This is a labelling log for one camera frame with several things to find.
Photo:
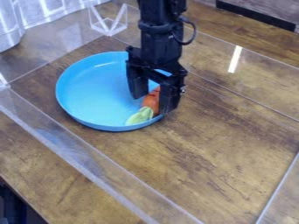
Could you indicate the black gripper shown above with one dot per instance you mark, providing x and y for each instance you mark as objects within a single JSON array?
[{"x": 153, "y": 62}]

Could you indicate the orange toy carrot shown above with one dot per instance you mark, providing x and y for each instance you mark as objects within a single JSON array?
[{"x": 148, "y": 110}]

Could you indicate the blue round tray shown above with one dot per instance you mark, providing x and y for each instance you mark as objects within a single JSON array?
[{"x": 93, "y": 95}]

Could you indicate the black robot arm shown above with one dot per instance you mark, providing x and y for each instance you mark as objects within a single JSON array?
[{"x": 160, "y": 11}]

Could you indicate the clear acrylic triangular stand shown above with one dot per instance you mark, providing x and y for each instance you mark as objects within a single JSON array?
[{"x": 104, "y": 25}]

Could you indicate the dark bar at back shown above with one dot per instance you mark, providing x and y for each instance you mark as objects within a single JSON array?
[{"x": 276, "y": 22}]

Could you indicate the white patterned curtain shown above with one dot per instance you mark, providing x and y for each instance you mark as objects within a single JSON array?
[{"x": 23, "y": 14}]

